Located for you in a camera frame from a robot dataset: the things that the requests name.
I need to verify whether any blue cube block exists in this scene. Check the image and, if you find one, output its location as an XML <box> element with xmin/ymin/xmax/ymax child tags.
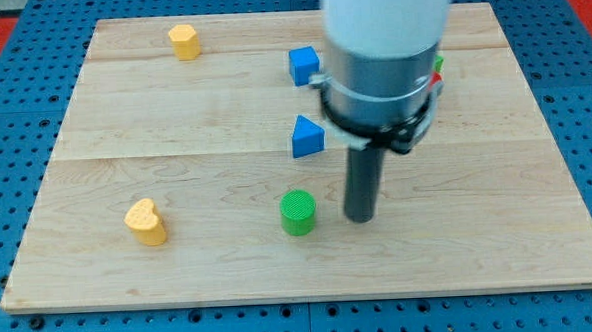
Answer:
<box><xmin>288</xmin><ymin>46</ymin><xmax>320</xmax><ymax>87</ymax></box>

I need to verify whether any yellow hexagon block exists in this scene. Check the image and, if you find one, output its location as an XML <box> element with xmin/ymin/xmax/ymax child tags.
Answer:
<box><xmin>168</xmin><ymin>24</ymin><xmax>202</xmax><ymax>61</ymax></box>

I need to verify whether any blue triangle block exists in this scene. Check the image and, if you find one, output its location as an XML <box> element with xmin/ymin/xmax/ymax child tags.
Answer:
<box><xmin>291</xmin><ymin>115</ymin><xmax>326</xmax><ymax>158</ymax></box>

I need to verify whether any light wooden board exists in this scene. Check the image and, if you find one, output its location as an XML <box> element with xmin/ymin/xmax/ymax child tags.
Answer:
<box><xmin>1</xmin><ymin>3</ymin><xmax>592</xmax><ymax>315</ymax></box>

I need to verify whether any green block behind arm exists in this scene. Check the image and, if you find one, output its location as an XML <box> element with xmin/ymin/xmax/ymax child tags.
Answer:
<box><xmin>434</xmin><ymin>55</ymin><xmax>445</xmax><ymax>73</ymax></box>

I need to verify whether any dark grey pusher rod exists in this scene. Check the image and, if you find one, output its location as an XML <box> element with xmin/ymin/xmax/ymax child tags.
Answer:
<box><xmin>344</xmin><ymin>148</ymin><xmax>385</xmax><ymax>223</ymax></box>

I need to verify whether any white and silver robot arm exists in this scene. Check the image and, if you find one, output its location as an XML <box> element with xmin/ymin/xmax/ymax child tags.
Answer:
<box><xmin>310</xmin><ymin>0</ymin><xmax>452</xmax><ymax>154</ymax></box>

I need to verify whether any red block behind arm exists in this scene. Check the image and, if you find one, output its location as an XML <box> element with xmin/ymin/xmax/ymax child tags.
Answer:
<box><xmin>429</xmin><ymin>72</ymin><xmax>442</xmax><ymax>91</ymax></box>

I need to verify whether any yellow heart block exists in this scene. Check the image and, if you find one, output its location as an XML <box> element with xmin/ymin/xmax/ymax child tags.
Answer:
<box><xmin>123</xmin><ymin>198</ymin><xmax>168</xmax><ymax>246</ymax></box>

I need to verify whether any green cylinder block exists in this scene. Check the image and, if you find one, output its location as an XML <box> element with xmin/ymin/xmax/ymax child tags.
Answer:
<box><xmin>280</xmin><ymin>190</ymin><xmax>316</xmax><ymax>236</ymax></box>

